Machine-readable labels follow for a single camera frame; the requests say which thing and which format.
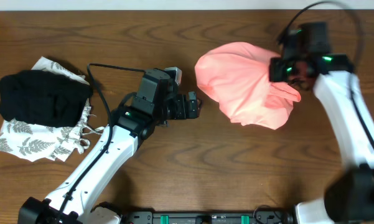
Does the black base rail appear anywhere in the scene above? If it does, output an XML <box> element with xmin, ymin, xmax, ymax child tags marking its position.
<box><xmin>90</xmin><ymin>202</ymin><xmax>296</xmax><ymax>224</ymax></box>

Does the white fern-print drawstring bag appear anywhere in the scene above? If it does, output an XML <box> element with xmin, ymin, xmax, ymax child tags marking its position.
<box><xmin>0</xmin><ymin>57</ymin><xmax>91</xmax><ymax>162</ymax></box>

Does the pink cloth garment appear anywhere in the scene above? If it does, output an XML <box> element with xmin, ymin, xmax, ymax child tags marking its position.
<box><xmin>195</xmin><ymin>42</ymin><xmax>301</xmax><ymax>130</ymax></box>

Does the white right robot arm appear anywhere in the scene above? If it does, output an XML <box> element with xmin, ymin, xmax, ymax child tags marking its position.
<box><xmin>269</xmin><ymin>22</ymin><xmax>374</xmax><ymax>223</ymax></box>

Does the black folded garment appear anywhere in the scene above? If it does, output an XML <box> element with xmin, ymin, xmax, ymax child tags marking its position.
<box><xmin>0</xmin><ymin>70</ymin><xmax>93</xmax><ymax>128</ymax></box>

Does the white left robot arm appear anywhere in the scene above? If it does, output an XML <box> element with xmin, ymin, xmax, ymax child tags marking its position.
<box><xmin>18</xmin><ymin>67</ymin><xmax>201</xmax><ymax>224</ymax></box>

